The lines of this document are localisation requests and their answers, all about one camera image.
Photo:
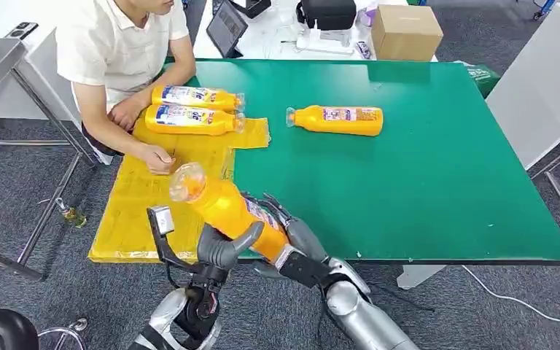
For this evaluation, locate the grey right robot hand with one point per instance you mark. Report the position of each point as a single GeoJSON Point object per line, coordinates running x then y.
{"type": "Point", "coordinates": [306, 236]}

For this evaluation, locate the person's right hand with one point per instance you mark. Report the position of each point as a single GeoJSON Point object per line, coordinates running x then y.
{"type": "Point", "coordinates": [157, 158]}

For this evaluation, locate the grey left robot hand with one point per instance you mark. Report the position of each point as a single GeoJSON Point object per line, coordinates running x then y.
{"type": "Point", "coordinates": [217, 251]}

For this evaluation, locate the person's left hand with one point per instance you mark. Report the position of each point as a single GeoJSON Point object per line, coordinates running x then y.
{"type": "Point", "coordinates": [125, 115]}

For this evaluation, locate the orange drink bottle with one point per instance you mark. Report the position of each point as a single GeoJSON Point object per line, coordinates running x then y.
{"type": "Point", "coordinates": [227, 212]}
{"type": "Point", "coordinates": [188, 126]}
{"type": "Point", "coordinates": [309, 121]}
{"type": "Point", "coordinates": [198, 99]}

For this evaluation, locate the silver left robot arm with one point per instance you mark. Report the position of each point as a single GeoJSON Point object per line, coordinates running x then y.
{"type": "Point", "coordinates": [164, 314]}

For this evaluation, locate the yellow sheet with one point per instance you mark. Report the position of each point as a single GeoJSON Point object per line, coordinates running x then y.
{"type": "Point", "coordinates": [135, 207]}

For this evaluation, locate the person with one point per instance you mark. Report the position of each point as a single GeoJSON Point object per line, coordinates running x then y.
{"type": "Point", "coordinates": [111, 43]}

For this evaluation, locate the small glass bottle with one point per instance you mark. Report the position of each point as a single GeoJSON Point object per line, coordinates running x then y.
{"type": "Point", "coordinates": [73, 215]}

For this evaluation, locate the white table leg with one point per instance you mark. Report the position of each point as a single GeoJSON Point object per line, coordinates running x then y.
{"type": "Point", "coordinates": [420, 276]}

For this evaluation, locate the dark tablet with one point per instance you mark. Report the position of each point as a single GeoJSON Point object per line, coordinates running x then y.
{"type": "Point", "coordinates": [226, 28]}

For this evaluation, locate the black smartphone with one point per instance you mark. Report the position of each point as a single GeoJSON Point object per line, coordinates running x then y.
{"type": "Point", "coordinates": [21, 30]}

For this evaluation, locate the green mat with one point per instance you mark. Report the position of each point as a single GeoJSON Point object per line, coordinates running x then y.
{"type": "Point", "coordinates": [429, 183]}

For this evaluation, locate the white desk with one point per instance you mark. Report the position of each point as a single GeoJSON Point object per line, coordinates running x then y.
{"type": "Point", "coordinates": [270, 38]}

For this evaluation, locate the small printed pack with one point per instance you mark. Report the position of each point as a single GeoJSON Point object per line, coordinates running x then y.
{"type": "Point", "coordinates": [363, 50]}

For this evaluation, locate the black bag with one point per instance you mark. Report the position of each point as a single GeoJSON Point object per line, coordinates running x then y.
{"type": "Point", "coordinates": [328, 13]}

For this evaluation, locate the brown cardboard box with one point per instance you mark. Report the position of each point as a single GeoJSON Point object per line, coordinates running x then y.
{"type": "Point", "coordinates": [405, 34]}

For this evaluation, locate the black ribbed round part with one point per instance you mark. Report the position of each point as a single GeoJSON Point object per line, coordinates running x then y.
{"type": "Point", "coordinates": [0, 332]}

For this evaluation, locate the white side table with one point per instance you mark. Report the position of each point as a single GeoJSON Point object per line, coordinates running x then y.
{"type": "Point", "coordinates": [541, 82]}

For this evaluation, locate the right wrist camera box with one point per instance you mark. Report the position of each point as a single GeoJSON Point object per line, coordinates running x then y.
{"type": "Point", "coordinates": [304, 269]}

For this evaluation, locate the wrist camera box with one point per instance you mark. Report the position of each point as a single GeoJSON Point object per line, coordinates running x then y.
{"type": "Point", "coordinates": [162, 221]}
{"type": "Point", "coordinates": [304, 269]}

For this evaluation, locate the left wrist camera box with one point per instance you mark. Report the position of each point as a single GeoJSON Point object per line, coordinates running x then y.
{"type": "Point", "coordinates": [162, 221]}

